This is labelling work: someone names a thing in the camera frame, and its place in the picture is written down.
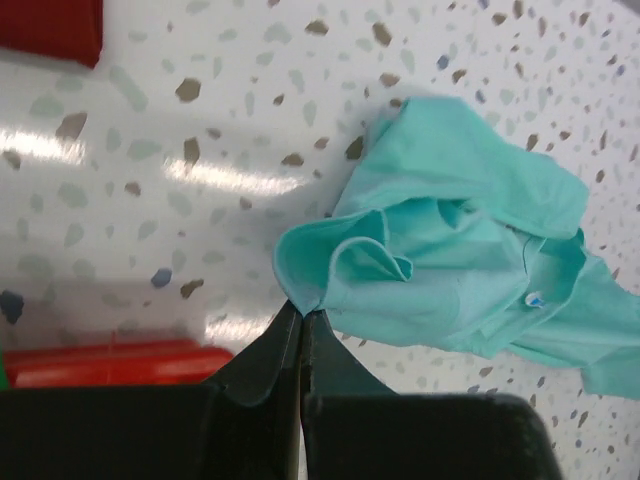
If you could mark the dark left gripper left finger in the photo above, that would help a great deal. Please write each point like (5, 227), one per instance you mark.
(254, 430)

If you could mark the green t shirt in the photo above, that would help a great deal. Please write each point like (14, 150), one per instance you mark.
(4, 381)

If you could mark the folded dark red t shirt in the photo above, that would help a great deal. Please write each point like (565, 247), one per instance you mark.
(70, 30)

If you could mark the red plastic bin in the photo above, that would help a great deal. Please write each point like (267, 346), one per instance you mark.
(167, 362)

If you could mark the teal t shirt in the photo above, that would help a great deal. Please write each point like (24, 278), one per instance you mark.
(448, 236)

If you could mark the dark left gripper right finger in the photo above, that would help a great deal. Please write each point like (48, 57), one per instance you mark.
(341, 405)

